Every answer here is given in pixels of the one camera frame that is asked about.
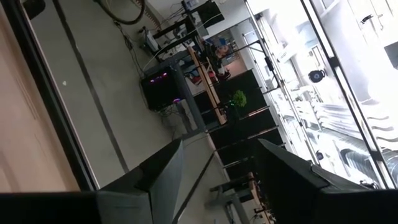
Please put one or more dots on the black computer tower pink lights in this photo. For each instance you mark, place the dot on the black computer tower pink lights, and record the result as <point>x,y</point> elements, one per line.
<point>160,90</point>

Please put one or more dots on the wooden workstation table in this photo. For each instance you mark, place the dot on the wooden workstation table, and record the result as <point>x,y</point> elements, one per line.
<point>207,81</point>

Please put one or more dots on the black round wall device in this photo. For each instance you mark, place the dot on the black round wall device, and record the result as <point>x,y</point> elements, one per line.
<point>316,75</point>

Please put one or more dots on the small green potted plant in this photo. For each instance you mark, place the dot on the small green potted plant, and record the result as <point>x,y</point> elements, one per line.
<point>239,99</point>

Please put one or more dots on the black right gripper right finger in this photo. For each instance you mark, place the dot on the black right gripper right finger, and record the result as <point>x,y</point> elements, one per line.
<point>289,193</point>

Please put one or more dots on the black computer monitor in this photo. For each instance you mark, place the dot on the black computer monitor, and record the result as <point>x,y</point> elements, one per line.
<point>211,12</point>

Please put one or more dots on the person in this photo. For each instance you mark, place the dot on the person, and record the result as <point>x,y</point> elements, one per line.
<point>223,53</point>

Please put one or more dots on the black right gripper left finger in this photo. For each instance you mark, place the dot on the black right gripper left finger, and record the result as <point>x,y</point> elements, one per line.
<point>149,193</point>

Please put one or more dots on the black frame clamp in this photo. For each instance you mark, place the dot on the black frame clamp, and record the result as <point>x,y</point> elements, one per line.
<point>34,6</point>

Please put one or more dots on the black partition panels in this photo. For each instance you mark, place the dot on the black partition panels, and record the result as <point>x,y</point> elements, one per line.
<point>245,124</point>

